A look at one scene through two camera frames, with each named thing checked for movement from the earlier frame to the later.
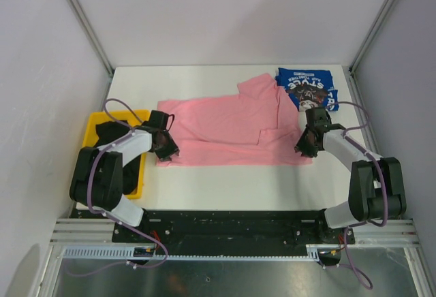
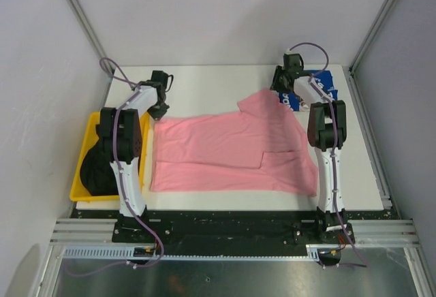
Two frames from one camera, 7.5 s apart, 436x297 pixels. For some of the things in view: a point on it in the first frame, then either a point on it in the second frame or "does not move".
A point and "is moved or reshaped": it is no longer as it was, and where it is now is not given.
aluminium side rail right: x=364 y=114 does not move
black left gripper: x=164 y=156 to x=159 y=114
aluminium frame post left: x=84 y=18 does not move
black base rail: x=233 y=232 does not move
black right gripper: x=301 y=146 to x=275 y=86
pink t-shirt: x=259 y=125 is moved or reshaped
